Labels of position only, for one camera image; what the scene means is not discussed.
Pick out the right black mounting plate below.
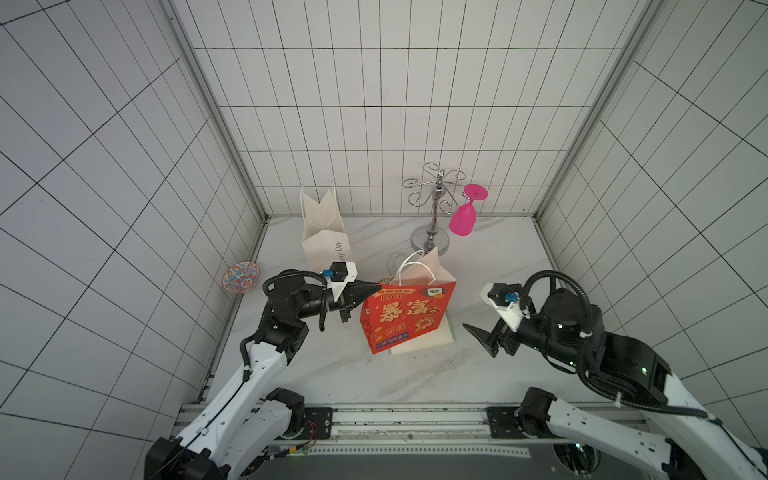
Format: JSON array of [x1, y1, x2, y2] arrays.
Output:
[[485, 406, 538, 440]]

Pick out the red printed paper bag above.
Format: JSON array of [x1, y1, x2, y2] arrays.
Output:
[[358, 247, 458, 356]]

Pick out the black mounting plate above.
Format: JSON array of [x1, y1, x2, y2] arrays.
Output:
[[485, 406, 538, 440], [286, 407, 334, 443]]

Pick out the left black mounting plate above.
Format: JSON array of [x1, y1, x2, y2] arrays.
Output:
[[286, 407, 334, 443]]

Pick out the patterned ceramic bowl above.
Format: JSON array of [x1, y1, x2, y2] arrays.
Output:
[[222, 261, 260, 294]]

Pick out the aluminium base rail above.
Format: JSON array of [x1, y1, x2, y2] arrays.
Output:
[[170, 401, 664, 460]]

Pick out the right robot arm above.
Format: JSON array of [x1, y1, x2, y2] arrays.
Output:
[[466, 270, 767, 479]]

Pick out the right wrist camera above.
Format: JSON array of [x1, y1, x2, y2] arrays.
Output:
[[480, 283, 531, 332]]

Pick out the green Fresh paper bag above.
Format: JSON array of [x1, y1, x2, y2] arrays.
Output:
[[377, 251, 457, 356]]

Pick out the pink plastic wine glass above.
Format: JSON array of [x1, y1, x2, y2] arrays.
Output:
[[449, 184, 488, 236]]

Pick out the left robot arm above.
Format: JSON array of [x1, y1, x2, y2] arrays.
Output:
[[143, 262, 382, 479]]

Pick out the chrome cup holder stand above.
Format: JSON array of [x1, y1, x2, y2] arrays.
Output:
[[402, 162, 466, 255]]

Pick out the white Happy Every Day bag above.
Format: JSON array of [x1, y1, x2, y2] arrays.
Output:
[[301, 188, 353, 271]]

